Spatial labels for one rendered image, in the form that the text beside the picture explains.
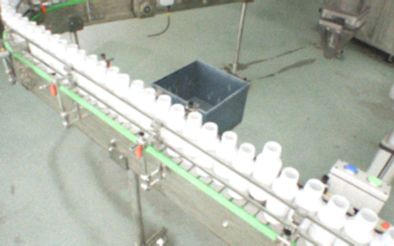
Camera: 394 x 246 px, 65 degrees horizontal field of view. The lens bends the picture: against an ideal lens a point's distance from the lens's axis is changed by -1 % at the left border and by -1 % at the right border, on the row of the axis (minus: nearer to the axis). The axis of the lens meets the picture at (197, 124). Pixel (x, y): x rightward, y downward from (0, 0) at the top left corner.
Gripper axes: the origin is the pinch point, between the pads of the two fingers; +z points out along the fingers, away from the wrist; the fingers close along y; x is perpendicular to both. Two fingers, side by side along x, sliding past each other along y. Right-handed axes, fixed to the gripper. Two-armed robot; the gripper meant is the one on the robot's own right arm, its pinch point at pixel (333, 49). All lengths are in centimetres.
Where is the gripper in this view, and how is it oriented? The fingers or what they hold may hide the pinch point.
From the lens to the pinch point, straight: 74.9
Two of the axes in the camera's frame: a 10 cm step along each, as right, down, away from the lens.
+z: -0.6, 7.8, 6.3
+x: 7.7, 4.3, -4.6
